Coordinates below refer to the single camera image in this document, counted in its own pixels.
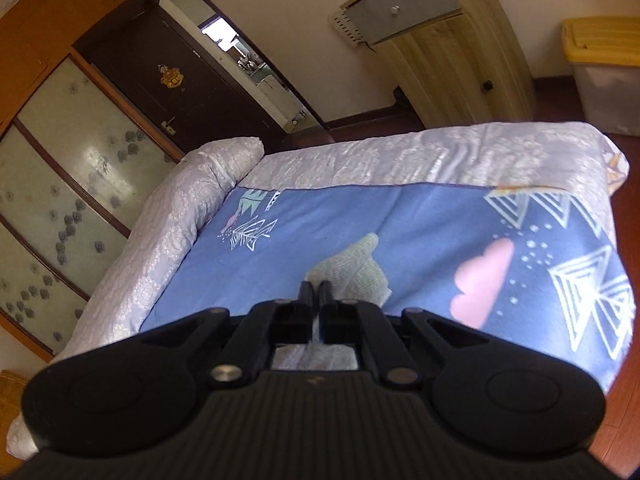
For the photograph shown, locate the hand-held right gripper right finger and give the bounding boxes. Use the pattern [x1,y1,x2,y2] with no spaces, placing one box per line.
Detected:
[319,280,491,387]

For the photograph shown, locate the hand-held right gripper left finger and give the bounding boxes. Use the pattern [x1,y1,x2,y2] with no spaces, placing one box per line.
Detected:
[141,280,318,389]

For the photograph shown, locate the grey pants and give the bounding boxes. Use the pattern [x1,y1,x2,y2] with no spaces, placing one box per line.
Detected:
[305,232,394,309]

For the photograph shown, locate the blue printed bed sheet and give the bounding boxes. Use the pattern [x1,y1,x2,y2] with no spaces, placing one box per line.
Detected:
[139,183,637,397]

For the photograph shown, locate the lavender floral quilt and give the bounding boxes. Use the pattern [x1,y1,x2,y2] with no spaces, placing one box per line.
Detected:
[7,120,631,461]

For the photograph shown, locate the gold door ornament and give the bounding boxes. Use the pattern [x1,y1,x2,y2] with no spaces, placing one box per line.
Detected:
[157,64,185,90]

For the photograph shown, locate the light wooden cabinet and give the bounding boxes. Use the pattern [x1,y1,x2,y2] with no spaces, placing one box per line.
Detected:
[340,0,539,129]

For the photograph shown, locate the dark wooden door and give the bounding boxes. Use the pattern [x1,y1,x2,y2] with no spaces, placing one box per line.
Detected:
[75,7,287,160]

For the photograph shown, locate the wooden wardrobe with frosted doors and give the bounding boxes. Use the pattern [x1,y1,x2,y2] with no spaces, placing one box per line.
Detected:
[0,0,187,363]

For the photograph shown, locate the grey drawer with knob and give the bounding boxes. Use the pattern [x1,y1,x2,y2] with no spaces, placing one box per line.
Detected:
[345,0,464,45]

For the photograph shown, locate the clear storage bin yellow lid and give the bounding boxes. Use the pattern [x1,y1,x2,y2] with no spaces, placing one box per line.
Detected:
[560,16,640,137]

